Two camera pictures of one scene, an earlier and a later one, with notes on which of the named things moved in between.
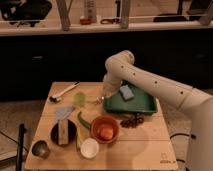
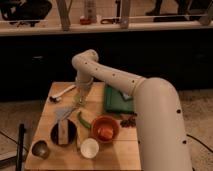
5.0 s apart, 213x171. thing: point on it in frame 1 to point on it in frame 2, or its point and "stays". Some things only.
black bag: x=24 y=11 stays
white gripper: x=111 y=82 to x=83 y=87
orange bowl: x=105 y=129 stays
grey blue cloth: x=63 y=112 stays
